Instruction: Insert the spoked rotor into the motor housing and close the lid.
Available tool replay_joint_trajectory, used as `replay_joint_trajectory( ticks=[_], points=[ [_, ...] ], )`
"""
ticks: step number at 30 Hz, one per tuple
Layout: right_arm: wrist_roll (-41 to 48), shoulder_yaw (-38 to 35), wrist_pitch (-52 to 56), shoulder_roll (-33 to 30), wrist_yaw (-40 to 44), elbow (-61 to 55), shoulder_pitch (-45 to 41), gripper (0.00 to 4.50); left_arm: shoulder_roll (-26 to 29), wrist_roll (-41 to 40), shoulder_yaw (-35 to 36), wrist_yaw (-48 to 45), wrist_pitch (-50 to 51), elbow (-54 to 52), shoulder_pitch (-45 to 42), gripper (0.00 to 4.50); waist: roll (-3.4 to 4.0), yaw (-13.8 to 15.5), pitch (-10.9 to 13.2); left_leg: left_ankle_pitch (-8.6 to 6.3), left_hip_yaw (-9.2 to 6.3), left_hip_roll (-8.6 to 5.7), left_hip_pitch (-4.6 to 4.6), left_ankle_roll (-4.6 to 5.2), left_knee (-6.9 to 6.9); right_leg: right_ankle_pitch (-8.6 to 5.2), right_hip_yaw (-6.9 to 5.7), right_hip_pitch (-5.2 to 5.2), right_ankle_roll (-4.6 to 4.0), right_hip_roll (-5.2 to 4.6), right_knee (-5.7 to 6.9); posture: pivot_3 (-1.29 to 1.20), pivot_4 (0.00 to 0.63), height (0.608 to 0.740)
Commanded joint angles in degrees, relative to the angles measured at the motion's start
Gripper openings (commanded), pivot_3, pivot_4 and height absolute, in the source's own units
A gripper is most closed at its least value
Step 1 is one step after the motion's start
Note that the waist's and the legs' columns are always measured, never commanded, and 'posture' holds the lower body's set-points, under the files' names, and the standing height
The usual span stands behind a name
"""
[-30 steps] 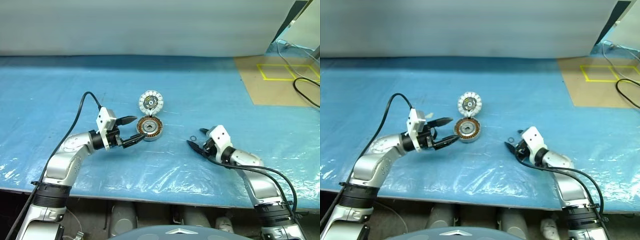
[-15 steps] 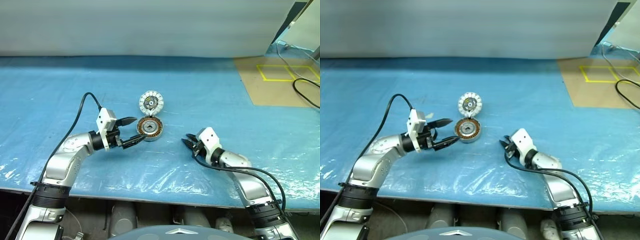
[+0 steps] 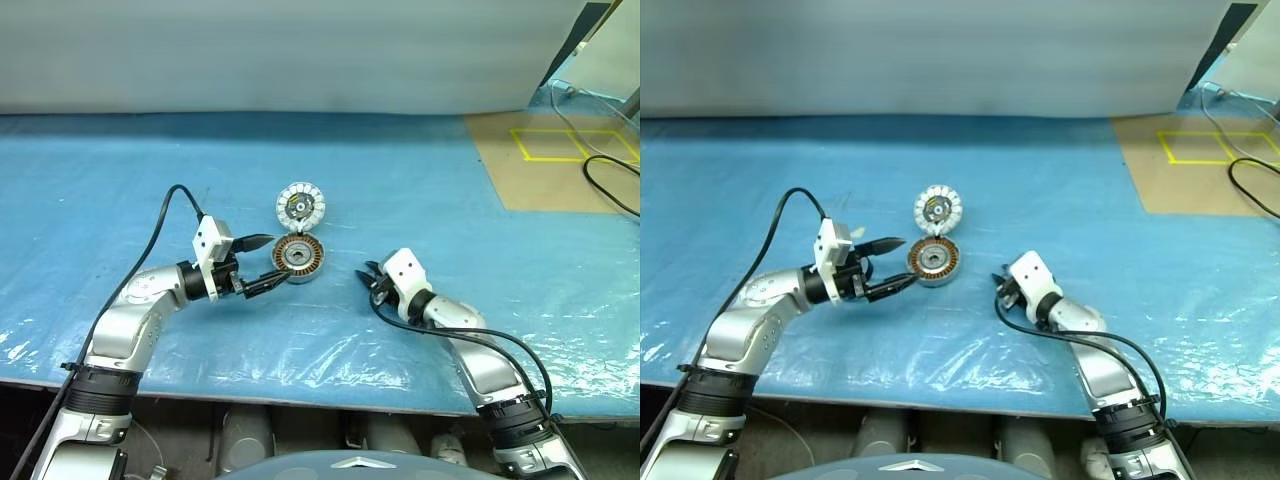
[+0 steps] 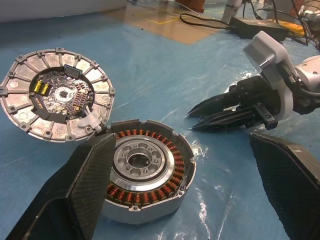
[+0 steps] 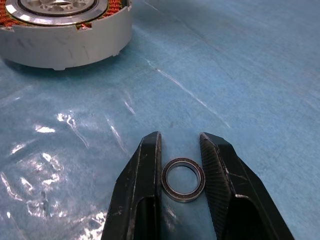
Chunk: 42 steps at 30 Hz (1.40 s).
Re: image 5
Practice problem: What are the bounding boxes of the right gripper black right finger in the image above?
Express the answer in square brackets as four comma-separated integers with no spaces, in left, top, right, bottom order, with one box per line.
[198,131,296,240]

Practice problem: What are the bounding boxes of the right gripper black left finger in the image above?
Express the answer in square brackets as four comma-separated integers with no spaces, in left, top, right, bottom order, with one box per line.
[100,130,163,240]

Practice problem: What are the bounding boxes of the grey motor housing copper windings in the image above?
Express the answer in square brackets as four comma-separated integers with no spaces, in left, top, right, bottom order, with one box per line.
[0,0,133,72]

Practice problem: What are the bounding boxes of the blue plastic table sheet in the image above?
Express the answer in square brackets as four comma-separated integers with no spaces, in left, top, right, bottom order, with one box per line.
[0,0,320,240]

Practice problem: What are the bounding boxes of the small steel bearing ring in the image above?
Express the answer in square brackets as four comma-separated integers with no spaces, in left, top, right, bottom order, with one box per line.
[161,156,206,204]

